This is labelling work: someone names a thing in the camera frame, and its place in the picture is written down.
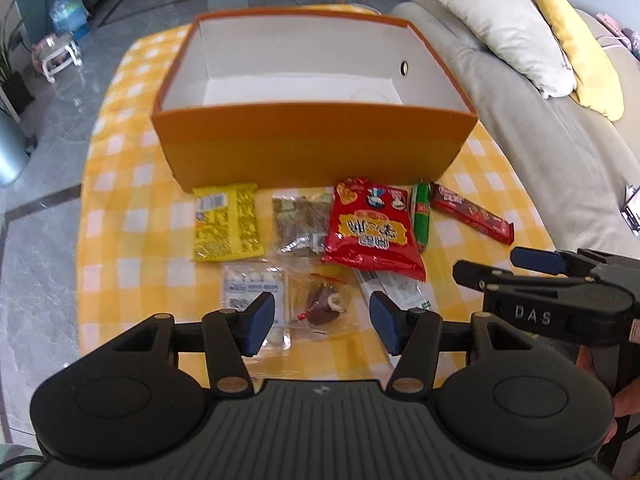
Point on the clear packet with brown pastry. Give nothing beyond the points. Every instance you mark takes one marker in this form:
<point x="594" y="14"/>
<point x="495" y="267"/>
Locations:
<point x="325" y="305"/>

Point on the clear tray of white candies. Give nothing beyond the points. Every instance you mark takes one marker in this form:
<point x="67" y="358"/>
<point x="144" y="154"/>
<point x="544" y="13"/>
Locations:
<point x="240" y="285"/>

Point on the green sausage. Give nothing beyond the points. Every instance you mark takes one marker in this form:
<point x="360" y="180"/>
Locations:
<point x="421" y="215"/>

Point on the potted plant in black pot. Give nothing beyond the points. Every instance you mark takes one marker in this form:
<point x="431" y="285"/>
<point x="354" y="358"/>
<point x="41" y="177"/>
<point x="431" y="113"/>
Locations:
<point x="17" y="92"/>

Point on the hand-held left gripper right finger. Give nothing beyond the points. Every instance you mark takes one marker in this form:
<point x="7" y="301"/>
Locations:
<point x="382" y="321"/>

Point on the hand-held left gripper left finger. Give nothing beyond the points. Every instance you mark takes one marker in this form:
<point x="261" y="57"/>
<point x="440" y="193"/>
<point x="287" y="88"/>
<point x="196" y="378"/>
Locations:
<point x="262" y="320"/>

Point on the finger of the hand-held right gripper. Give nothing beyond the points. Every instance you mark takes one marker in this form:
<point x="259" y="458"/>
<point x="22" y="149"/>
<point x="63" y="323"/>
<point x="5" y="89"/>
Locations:
<point x="535" y="259"/>
<point x="475" y="272"/>

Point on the orange cardboard box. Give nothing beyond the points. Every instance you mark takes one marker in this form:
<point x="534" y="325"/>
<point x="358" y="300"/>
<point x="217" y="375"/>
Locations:
<point x="300" y="150"/>

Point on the white pillow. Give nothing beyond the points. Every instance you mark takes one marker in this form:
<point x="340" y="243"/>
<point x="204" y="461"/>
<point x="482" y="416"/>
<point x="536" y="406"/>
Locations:
<point x="510" y="35"/>

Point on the grey sofa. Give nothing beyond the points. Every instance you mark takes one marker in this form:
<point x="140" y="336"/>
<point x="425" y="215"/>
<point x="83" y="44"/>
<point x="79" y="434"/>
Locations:
<point x="550" y="160"/>

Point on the small white stool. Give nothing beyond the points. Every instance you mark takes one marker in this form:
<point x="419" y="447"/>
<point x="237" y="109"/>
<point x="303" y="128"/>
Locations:
<point x="57" y="55"/>

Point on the small device on sofa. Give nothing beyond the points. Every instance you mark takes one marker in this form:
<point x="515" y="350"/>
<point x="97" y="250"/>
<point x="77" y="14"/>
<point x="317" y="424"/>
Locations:
<point x="631" y="210"/>

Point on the grey metal bin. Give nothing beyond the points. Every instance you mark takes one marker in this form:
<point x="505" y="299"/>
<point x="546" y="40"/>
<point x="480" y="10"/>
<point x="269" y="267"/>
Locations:
<point x="12" y="150"/>

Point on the yellow checkered tablecloth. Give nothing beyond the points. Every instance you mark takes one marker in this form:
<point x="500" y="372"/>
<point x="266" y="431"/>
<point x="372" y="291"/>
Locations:
<point x="125" y="210"/>

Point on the red snack packet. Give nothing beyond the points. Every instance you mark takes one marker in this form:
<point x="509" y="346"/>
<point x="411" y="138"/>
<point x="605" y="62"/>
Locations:
<point x="370" y="240"/>

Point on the yellow pillow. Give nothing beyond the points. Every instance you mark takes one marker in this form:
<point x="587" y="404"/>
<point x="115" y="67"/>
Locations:
<point x="580" y="45"/>

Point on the white snack packet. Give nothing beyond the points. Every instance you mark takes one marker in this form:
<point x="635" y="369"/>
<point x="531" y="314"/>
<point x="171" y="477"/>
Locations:
<point x="405" y="290"/>

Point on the yellow snack packet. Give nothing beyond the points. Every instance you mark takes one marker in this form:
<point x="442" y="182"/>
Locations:
<point x="225" y="225"/>

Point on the person's right hand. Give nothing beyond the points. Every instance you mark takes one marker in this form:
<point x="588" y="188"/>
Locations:
<point x="629" y="395"/>

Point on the blue water bottle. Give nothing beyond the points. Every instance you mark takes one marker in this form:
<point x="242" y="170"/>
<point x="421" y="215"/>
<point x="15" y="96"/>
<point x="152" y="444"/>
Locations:
<point x="70" y="10"/>

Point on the dark red chocolate bar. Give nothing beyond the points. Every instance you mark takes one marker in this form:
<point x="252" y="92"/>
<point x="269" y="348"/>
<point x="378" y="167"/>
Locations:
<point x="470" y="212"/>

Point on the clear nut packet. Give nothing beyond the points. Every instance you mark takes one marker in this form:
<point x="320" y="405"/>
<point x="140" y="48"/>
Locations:
<point x="300" y="225"/>

